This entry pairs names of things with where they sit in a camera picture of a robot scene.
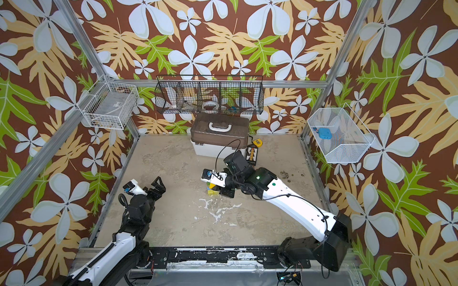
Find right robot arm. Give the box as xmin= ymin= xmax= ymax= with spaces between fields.
xmin=201 ymin=151 xmax=352 ymax=272

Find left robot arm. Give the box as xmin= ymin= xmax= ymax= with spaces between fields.
xmin=53 ymin=176 xmax=166 ymax=286

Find black battery holder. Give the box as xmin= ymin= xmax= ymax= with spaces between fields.
xmin=246 ymin=145 xmax=258 ymax=166

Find brown lid storage box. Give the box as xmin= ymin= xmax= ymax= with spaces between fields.
xmin=190 ymin=113 xmax=249 ymax=158

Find blue object in basket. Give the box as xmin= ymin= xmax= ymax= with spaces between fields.
xmin=318 ymin=128 xmax=332 ymax=139

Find white mesh basket right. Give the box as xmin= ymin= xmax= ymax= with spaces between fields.
xmin=307 ymin=104 xmax=376 ymax=164

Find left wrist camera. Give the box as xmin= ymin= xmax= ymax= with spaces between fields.
xmin=123 ymin=179 xmax=147 ymax=195

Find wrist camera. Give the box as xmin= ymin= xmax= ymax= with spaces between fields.
xmin=201 ymin=169 xmax=228 ymax=188
xmin=123 ymin=179 xmax=147 ymax=195

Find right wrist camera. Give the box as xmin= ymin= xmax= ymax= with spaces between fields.
xmin=201 ymin=169 xmax=228 ymax=188

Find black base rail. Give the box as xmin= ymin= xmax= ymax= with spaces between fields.
xmin=137 ymin=245 xmax=311 ymax=269

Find black wire basket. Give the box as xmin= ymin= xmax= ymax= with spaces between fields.
xmin=153 ymin=75 xmax=265 ymax=115

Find white wire basket left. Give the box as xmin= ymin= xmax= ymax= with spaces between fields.
xmin=81 ymin=81 xmax=139 ymax=130

